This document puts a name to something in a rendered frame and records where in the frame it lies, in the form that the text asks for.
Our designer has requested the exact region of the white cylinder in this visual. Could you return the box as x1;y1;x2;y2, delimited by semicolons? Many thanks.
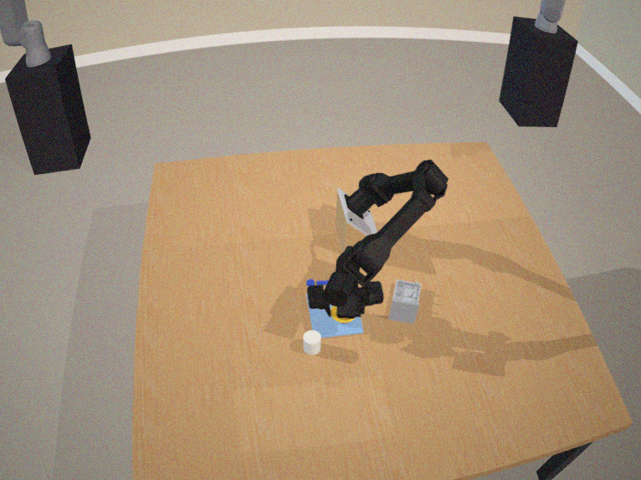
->
304;330;321;355

